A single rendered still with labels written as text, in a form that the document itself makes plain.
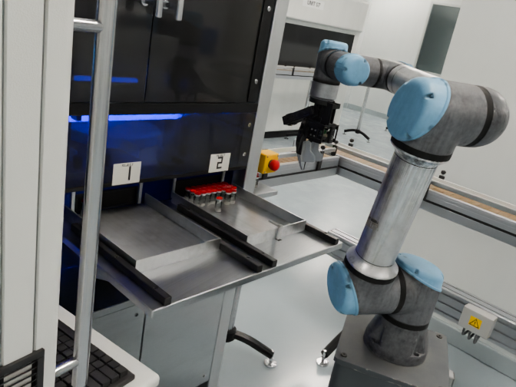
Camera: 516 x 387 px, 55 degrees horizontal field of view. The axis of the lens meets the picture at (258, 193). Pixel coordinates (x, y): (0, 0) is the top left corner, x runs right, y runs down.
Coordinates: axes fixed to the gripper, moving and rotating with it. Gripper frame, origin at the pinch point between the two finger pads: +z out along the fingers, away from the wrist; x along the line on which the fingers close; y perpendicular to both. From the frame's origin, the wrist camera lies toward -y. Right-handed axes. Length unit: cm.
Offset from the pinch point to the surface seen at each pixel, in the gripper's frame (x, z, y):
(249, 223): -7.5, 21.3, -8.9
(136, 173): -38.0, 7.7, -26.4
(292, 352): 60, 109, -25
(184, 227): -28.3, 21.0, -14.7
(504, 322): 85, 56, 50
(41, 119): -89, -23, 27
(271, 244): -11.6, 21.6, 3.8
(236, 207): -2.5, 21.3, -20.2
